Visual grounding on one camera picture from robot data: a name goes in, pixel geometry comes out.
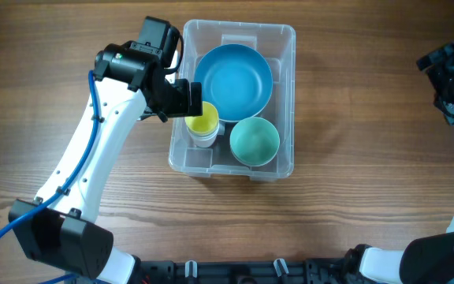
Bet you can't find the blue plate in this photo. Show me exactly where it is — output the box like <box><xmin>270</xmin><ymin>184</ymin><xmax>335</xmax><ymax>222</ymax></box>
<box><xmin>194</xmin><ymin>44</ymin><xmax>273</xmax><ymax>122</ymax></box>

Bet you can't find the clear plastic storage container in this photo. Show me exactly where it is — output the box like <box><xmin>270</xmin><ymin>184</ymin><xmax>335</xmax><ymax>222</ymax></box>
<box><xmin>169</xmin><ymin>20</ymin><xmax>296</xmax><ymax>181</ymax></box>

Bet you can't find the yellow cup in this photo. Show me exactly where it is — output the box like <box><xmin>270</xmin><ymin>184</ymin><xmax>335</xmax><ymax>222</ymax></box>
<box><xmin>184</xmin><ymin>101</ymin><xmax>219</xmax><ymax>136</ymax></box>

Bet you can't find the pale green cup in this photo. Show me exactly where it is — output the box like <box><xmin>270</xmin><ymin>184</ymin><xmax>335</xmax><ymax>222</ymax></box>
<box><xmin>189</xmin><ymin>133</ymin><xmax>217</xmax><ymax>140</ymax></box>

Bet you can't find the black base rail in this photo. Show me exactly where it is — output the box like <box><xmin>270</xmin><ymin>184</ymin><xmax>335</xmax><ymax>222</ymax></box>
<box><xmin>129</xmin><ymin>258</ymin><xmax>371</xmax><ymax>284</ymax></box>

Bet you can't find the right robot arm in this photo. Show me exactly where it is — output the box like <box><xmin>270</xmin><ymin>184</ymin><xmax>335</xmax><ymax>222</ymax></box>
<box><xmin>340</xmin><ymin>43</ymin><xmax>454</xmax><ymax>283</ymax></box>

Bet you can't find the pink cup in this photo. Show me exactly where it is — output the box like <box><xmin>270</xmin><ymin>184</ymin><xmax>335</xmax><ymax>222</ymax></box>
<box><xmin>192</xmin><ymin>137</ymin><xmax>215</xmax><ymax>148</ymax></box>

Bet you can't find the mint green bowl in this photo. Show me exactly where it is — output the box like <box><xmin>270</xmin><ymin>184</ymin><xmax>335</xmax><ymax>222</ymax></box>
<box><xmin>229</xmin><ymin>117</ymin><xmax>281</xmax><ymax>166</ymax></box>

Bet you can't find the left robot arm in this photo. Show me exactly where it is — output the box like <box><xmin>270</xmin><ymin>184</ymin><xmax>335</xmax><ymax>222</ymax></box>
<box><xmin>8</xmin><ymin>17</ymin><xmax>203</xmax><ymax>283</ymax></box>

